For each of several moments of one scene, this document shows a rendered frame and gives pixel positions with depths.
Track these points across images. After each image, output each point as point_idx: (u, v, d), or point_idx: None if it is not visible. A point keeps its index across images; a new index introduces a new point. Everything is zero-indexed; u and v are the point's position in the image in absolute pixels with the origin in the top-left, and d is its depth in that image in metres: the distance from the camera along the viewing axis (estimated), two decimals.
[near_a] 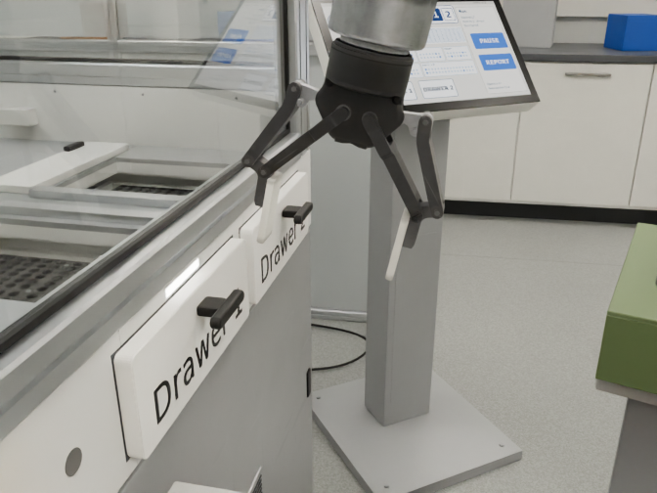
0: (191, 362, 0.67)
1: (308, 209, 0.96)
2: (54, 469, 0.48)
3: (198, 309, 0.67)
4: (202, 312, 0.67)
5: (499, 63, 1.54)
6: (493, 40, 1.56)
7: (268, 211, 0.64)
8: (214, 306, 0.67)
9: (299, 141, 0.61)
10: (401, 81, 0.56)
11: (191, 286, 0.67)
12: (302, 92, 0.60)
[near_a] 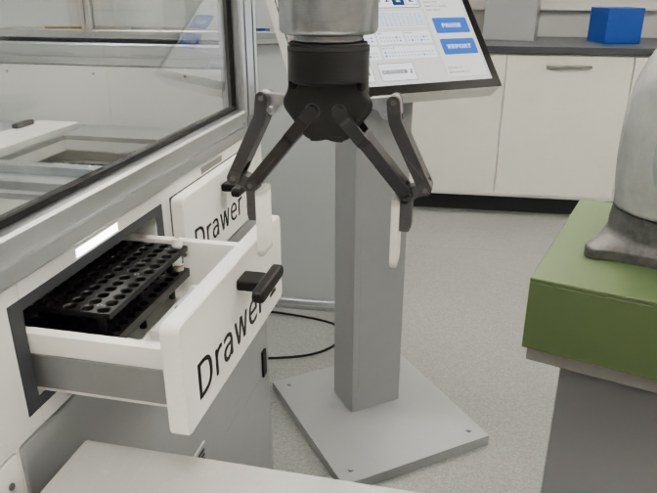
0: (231, 337, 0.64)
1: None
2: None
3: (239, 283, 0.64)
4: (242, 287, 0.65)
5: (460, 47, 1.55)
6: (455, 24, 1.57)
7: (262, 223, 0.65)
8: (254, 280, 0.65)
9: (277, 148, 0.62)
10: (360, 67, 0.57)
11: (230, 259, 0.65)
12: (270, 100, 0.61)
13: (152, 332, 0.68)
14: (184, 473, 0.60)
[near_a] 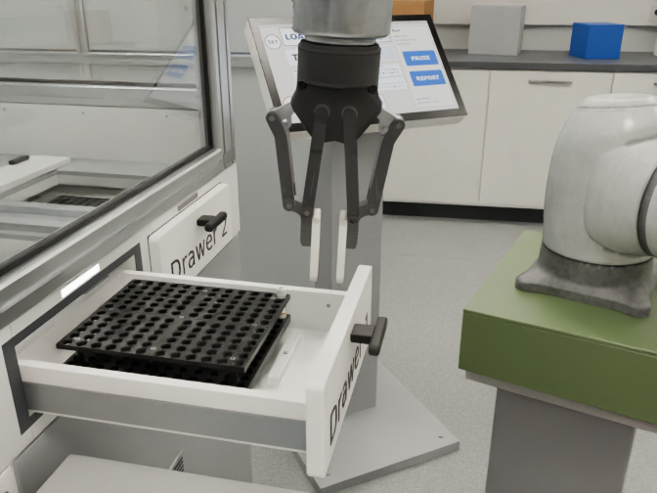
0: (346, 385, 0.72)
1: (220, 218, 1.08)
2: None
3: (353, 336, 0.72)
4: (356, 338, 0.72)
5: (428, 78, 1.66)
6: (424, 58, 1.68)
7: (317, 249, 0.64)
8: (367, 334, 0.72)
9: (311, 163, 0.61)
10: (374, 70, 0.57)
11: (344, 314, 0.72)
12: (280, 115, 0.60)
13: (269, 378, 0.75)
14: (153, 483, 0.71)
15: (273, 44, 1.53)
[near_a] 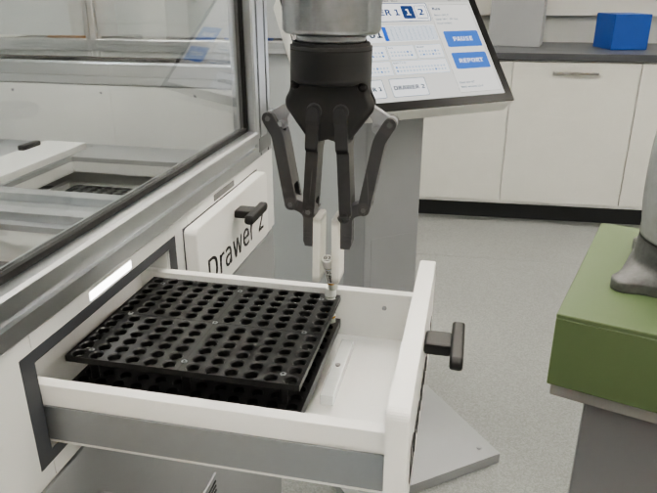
0: (419, 406, 0.59)
1: (261, 209, 0.94)
2: None
3: (427, 346, 0.59)
4: (432, 349, 0.59)
5: (472, 61, 1.52)
6: (466, 38, 1.54)
7: (319, 249, 0.65)
8: (445, 342, 0.59)
9: (307, 163, 0.62)
10: (363, 67, 0.57)
11: (416, 319, 0.59)
12: (277, 115, 0.61)
13: (322, 396, 0.62)
14: None
15: None
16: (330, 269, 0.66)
